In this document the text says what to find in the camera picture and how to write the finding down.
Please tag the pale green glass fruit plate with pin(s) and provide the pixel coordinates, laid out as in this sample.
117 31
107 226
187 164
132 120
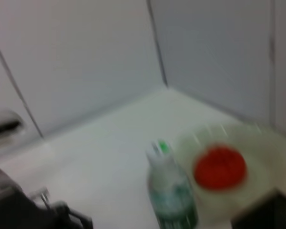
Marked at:
264 152

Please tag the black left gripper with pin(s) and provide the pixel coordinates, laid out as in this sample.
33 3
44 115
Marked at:
66 219

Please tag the clear green-label water bottle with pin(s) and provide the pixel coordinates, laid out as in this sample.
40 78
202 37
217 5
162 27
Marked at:
171 190

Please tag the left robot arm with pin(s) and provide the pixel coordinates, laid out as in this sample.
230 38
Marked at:
9 202

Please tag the black mesh pen holder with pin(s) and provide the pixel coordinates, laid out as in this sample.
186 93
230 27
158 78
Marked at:
271 214

